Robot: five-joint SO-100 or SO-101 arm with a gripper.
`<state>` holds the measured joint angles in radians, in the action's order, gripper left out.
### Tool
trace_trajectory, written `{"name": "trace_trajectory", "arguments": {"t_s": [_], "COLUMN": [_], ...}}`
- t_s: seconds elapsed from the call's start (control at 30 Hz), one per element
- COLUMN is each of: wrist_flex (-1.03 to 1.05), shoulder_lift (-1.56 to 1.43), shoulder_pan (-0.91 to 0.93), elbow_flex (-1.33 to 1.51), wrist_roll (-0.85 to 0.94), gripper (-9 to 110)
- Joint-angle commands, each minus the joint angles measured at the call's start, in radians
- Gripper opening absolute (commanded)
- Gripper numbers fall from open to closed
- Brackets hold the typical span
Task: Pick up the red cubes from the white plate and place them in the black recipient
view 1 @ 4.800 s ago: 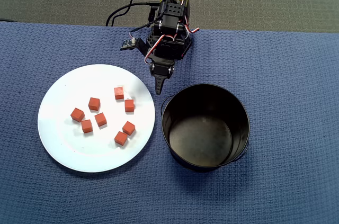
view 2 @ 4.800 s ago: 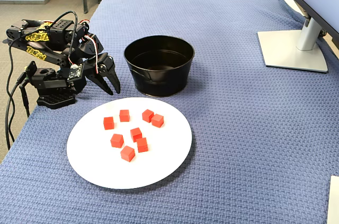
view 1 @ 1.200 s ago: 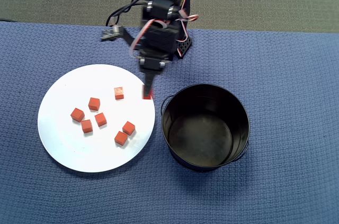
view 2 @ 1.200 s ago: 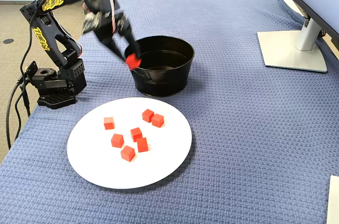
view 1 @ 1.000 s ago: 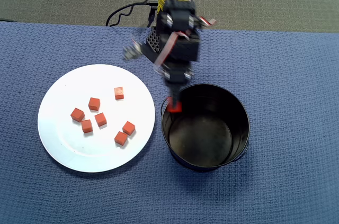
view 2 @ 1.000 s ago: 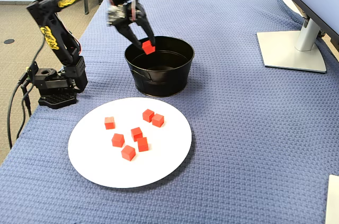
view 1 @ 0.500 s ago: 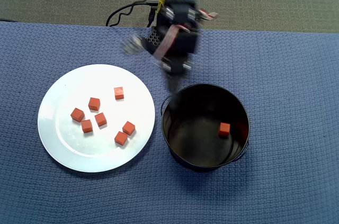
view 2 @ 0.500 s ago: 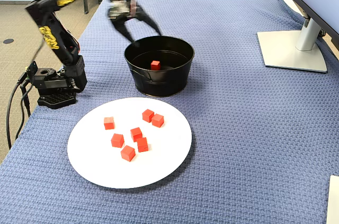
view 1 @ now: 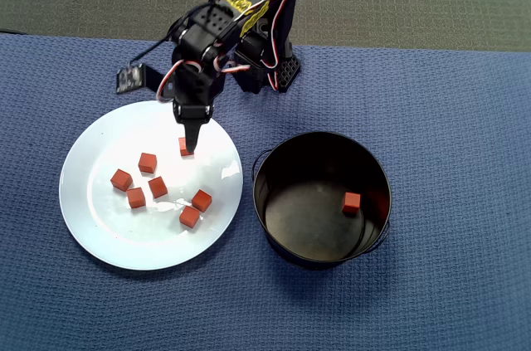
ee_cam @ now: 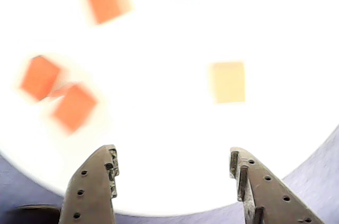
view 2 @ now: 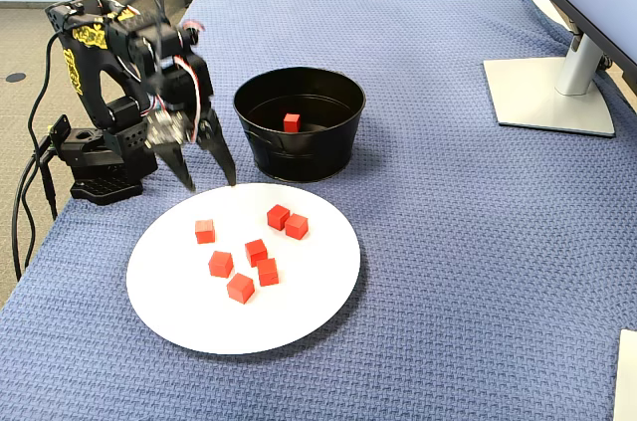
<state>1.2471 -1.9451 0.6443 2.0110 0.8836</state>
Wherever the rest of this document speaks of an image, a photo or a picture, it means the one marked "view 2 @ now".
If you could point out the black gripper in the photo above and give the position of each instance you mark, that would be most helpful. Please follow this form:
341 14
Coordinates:
175 131

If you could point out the red cube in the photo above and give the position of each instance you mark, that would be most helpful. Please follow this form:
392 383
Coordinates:
256 252
296 227
240 288
277 217
221 265
291 123
204 232
268 273

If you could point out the white round plate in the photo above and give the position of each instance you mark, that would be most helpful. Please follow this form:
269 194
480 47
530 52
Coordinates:
298 301

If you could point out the black metal bucket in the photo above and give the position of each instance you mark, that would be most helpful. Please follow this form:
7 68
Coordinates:
298 157

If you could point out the black round floor outlet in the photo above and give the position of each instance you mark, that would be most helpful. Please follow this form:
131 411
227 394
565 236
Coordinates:
15 77

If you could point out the blue woven table cloth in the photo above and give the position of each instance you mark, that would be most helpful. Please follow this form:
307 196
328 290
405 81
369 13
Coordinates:
448 242

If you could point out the silver monitor stand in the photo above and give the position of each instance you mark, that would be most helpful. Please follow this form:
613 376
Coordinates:
542 92

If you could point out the white paper sheet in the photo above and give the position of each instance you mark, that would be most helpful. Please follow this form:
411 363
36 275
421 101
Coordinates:
628 381

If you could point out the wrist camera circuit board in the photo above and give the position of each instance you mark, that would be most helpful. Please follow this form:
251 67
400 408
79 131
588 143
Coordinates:
166 128

